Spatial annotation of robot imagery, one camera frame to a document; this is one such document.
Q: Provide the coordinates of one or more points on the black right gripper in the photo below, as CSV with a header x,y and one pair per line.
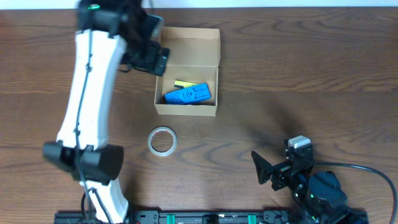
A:
x,y
282,170

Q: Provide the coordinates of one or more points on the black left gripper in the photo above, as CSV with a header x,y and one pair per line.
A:
x,y
150,53

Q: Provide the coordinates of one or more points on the cardboard box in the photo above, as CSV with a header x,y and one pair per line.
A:
x,y
195,55

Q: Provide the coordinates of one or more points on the yellow and black marker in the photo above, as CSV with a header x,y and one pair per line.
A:
x,y
183,84

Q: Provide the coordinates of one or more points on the blue plastic tape dispenser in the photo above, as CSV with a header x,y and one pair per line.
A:
x,y
188,96

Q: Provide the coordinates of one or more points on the large clear tape roll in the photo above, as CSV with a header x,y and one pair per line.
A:
x,y
162,141

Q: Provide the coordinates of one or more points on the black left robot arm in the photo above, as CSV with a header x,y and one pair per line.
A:
x,y
111,37

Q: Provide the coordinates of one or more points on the black mounting rail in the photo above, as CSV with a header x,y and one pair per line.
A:
x,y
155,217

